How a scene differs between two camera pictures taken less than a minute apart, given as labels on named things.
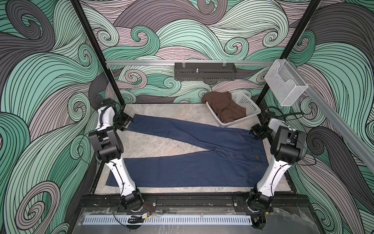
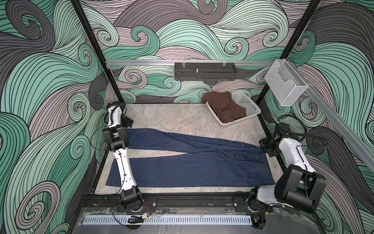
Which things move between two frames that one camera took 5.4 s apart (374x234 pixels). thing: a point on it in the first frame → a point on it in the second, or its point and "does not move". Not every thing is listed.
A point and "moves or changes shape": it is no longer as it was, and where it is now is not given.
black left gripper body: [121, 120] does not move
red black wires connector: [135, 219] does not move
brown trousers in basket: [221, 103] does not move
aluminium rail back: [164, 63] does not move
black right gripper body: [259, 132] → [268, 146]
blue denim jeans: [236, 156] moves or changes shape
